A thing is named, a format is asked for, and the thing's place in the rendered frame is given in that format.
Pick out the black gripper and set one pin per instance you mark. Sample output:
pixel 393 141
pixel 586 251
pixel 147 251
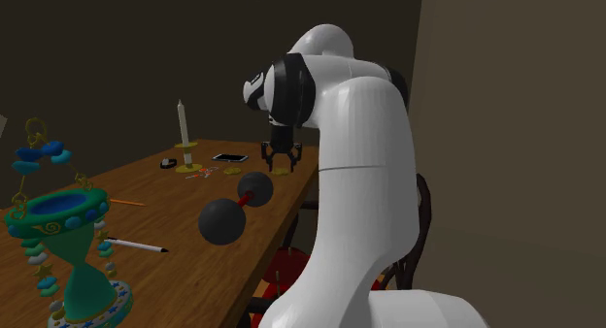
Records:
pixel 281 137

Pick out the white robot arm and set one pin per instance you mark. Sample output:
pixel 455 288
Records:
pixel 364 175

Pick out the flat yellow round disc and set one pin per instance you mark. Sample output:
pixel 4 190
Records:
pixel 232 171
pixel 280 172

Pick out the black smartphone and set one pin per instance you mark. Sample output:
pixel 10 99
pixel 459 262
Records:
pixel 230 157

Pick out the yellow candle holder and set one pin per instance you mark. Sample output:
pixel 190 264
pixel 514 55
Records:
pixel 188 167

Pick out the white candle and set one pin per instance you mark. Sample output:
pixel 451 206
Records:
pixel 183 123

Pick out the dark chair with red seat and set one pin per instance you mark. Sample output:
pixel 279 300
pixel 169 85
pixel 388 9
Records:
pixel 289 268

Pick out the small black and white object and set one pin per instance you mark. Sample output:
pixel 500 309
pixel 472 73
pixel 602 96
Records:
pixel 168 164

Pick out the orange pencil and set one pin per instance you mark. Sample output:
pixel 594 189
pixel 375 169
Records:
pixel 128 202

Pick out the brown wooden table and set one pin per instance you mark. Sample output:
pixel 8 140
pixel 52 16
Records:
pixel 165 275

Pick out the white pen with black tip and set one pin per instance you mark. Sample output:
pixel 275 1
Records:
pixel 135 244

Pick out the teal hourglass ornament with beads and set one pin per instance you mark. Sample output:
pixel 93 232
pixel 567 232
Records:
pixel 83 265

